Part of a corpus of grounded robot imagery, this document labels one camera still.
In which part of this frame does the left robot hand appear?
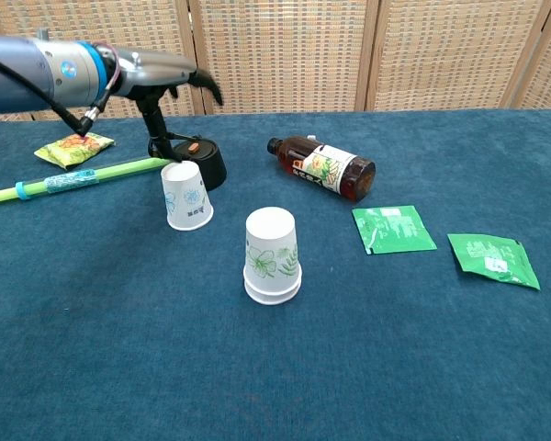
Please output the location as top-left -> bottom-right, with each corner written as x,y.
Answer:
113,48 -> 225,164

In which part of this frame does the white paper cup green fern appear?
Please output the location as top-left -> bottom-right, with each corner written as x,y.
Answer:
243,207 -> 302,295

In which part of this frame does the white paper cup blue print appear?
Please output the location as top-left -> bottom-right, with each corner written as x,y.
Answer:
159,160 -> 215,232

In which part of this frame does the white paper cup blue flower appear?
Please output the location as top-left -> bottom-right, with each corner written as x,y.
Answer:
243,277 -> 303,307

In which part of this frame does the green stick with blue band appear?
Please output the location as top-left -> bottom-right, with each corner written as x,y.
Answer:
0,155 -> 174,208

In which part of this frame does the yellow green snack bag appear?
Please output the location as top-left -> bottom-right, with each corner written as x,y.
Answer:
33,131 -> 117,169

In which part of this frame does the woven wooden folding screen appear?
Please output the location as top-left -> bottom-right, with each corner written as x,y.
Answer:
0,0 -> 551,125

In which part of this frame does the brown tea bottle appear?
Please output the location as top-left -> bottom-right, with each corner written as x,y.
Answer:
266,134 -> 377,203

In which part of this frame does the flat green square sachet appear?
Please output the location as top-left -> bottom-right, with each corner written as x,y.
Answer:
351,205 -> 438,255

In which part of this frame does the blue table cloth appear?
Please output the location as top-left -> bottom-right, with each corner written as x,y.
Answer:
0,108 -> 551,441

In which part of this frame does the crumpled green sachet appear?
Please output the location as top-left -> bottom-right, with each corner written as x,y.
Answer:
446,232 -> 542,291

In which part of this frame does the black bottle lid with strap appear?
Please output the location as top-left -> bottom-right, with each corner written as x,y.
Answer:
147,133 -> 228,192

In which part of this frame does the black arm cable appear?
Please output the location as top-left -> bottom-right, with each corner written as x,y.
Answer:
0,51 -> 103,137

